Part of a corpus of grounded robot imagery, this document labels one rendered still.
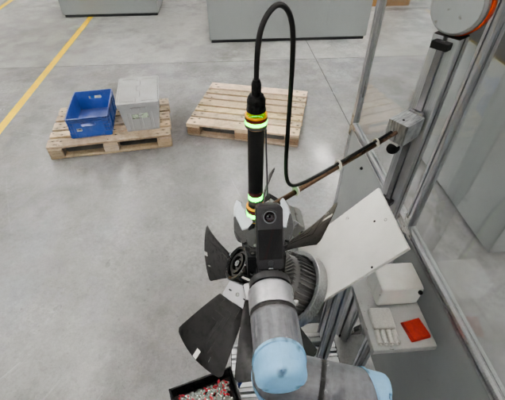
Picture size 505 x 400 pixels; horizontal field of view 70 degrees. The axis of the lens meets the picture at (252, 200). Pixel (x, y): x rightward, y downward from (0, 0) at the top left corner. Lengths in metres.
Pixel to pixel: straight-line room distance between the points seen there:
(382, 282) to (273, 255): 0.94
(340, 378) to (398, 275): 0.96
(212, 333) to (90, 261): 1.83
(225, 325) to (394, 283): 0.68
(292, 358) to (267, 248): 0.18
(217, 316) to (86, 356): 1.42
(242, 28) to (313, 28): 1.15
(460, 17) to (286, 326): 0.94
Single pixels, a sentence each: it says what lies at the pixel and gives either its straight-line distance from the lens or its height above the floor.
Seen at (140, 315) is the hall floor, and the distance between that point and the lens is 2.57.
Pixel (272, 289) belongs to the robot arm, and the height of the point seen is 1.67.
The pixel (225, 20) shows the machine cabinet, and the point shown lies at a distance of 6.34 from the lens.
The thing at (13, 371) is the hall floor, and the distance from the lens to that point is 2.70.
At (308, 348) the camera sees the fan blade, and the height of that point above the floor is 1.24.
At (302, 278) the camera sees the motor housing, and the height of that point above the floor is 1.18.
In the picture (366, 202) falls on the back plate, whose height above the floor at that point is 1.32.
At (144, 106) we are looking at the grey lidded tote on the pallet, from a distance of 3.76.
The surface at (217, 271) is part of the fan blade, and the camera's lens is 1.44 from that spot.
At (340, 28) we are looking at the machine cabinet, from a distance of 6.67.
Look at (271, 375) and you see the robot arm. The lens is 0.53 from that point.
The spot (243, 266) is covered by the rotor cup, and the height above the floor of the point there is 1.25.
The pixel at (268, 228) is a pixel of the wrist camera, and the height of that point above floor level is 1.71.
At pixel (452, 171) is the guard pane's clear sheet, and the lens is 1.43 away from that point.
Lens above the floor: 2.15
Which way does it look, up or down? 43 degrees down
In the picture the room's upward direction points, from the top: straight up
